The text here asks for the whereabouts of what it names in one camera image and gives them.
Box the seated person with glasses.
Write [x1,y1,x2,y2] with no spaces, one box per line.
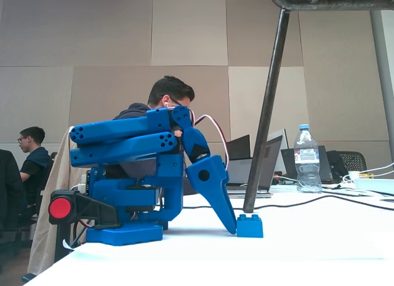
[18,126,52,207]

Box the small black laptop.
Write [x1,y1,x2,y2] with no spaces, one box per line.
[225,134,252,161]

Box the black clamp with red knob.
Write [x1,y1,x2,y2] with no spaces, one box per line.
[48,189,123,264]

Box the white power cable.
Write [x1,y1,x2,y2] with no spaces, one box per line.
[340,162,394,188]

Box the metal stand frame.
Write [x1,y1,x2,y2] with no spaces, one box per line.
[269,0,394,12]

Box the blue toy brick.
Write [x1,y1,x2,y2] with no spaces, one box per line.
[236,213,264,239]

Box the red white servo cable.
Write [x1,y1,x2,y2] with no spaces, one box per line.
[191,113,230,172]

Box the black mesh office chair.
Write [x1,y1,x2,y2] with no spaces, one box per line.
[338,151,368,173]

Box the silver laptop lid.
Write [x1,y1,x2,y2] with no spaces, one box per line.
[267,128,290,176]

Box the beige jacket on chair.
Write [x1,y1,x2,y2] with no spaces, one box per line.
[26,127,93,276]

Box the black cable on table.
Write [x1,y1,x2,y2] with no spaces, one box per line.
[183,192,394,212]

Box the clear plastic water bottle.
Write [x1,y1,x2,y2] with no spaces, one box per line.
[293,124,323,194]

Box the person in navy hoodie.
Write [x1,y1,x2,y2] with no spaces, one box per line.
[112,76,198,196]

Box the grey metal stand leg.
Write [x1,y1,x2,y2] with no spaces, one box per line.
[369,9,394,164]

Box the dark metal stand leg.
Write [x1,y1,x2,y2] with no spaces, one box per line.
[242,7,291,213]

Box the wide black laptop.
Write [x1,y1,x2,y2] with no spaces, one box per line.
[280,145,335,184]

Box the motor controller board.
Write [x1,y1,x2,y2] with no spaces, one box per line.
[80,170,94,194]

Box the silver open laptop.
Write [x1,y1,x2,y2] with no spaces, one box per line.
[226,135,284,198]

